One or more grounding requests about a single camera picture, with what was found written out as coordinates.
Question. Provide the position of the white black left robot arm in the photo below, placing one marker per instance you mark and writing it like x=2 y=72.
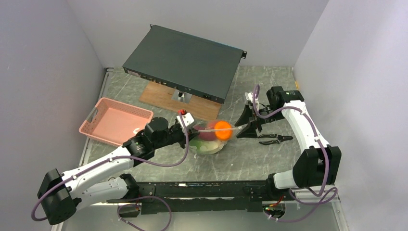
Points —
x=62 y=194

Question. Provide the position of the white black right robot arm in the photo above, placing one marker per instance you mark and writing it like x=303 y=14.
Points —
x=319 y=161

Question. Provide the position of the orange fake fruit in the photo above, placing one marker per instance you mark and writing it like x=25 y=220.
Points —
x=223 y=130

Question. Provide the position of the wooden board stand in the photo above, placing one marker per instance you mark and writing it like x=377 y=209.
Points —
x=167 y=98

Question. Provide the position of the dark red fake fruit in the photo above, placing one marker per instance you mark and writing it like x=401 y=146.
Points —
x=206 y=136

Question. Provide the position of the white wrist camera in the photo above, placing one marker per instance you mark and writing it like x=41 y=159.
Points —
x=186 y=118
x=249 y=98

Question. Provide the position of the pink plastic basket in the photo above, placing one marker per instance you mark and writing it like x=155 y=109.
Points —
x=113 y=122

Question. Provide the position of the dark rack network switch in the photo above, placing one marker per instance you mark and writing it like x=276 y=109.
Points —
x=185 y=62

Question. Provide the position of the green fake vegetable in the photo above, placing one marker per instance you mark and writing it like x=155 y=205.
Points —
x=199 y=145

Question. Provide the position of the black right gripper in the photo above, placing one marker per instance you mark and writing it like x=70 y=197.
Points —
x=249 y=131

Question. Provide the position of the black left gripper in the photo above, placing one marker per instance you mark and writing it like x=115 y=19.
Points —
x=183 y=139

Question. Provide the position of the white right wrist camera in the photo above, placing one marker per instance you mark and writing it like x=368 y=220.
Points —
x=249 y=98

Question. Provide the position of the clear zip top bag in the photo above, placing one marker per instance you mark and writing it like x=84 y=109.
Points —
x=234 y=129

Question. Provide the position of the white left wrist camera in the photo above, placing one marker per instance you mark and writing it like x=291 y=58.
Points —
x=186 y=118

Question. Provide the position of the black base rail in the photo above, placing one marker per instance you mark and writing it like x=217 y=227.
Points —
x=200 y=196

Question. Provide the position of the black handled pliers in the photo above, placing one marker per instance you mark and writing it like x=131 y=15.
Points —
x=275 y=139

